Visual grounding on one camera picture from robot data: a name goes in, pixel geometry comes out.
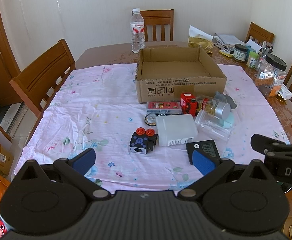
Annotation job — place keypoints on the wooden chair far right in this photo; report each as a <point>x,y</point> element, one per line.
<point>258,34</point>

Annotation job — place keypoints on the glass jar silver lid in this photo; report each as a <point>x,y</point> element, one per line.
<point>212,106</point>

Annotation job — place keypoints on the stack of papers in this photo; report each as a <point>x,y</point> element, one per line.
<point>228,39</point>

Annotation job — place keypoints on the clear plastic cup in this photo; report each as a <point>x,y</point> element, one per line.
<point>212,126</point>

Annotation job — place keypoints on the wooden chair left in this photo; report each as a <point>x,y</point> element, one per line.
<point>38,83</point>

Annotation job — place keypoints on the white plastic container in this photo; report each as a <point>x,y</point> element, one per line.
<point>176,129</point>

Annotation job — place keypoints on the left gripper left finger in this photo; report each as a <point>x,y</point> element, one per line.
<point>73,171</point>

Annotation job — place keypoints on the blue black toy cube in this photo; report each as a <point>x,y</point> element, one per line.
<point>143,140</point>

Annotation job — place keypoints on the wooden chair far middle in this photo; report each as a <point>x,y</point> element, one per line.
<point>157,20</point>

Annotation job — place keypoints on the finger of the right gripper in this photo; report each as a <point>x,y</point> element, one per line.
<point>263,144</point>

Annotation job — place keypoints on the large clear plastic jar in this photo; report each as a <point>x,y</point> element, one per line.
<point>271,75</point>

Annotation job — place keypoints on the small white box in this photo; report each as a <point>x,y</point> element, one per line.
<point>284,93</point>

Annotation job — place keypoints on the cardboard box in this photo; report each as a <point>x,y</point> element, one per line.
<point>163,74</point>

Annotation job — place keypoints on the yellow sticky notes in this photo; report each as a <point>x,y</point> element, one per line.
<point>225,53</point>

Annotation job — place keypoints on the green lid jar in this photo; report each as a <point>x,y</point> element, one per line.
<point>252,59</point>

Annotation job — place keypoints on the grey toy elephant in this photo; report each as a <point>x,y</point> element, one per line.
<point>226,99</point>

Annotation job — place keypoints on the gold tissue pack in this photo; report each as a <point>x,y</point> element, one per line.
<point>199,39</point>

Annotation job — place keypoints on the clear water bottle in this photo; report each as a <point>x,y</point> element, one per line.
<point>137,27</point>

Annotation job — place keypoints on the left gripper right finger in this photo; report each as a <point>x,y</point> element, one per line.
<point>214,171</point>

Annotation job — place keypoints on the light blue round case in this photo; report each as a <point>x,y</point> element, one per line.
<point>229,121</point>

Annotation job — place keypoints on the red card box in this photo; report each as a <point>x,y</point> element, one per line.
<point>163,107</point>

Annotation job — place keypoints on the red toy train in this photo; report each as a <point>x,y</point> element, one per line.
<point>189,104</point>

